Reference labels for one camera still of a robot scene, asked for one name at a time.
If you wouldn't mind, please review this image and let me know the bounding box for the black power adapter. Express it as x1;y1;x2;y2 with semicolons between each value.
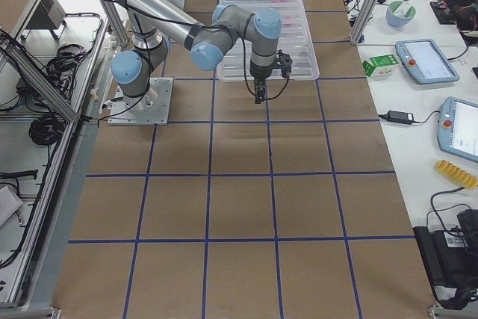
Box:
386;111;415;125

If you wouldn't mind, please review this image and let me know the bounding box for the blue teach pendant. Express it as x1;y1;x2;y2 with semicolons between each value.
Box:
395;39;460;84
437;97;478;162

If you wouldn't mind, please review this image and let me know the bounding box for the green white bowl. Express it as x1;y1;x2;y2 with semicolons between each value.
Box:
385;1;416;28

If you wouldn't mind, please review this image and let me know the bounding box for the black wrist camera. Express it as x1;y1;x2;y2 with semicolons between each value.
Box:
276;49;293;79

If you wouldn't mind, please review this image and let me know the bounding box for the aluminium frame post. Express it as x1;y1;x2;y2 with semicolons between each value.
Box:
349;0;397;46

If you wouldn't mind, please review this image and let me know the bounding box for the yellow corrugated toy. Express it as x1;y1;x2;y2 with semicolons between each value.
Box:
435;160;477;190

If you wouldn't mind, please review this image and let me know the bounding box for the clear plastic box lid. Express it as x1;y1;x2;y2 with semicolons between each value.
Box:
217;0;319;81

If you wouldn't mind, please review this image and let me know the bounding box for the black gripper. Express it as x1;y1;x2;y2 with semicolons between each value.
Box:
249;63;273;104

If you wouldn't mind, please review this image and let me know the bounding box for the green white carton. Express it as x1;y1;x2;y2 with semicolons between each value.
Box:
362;54;400;78

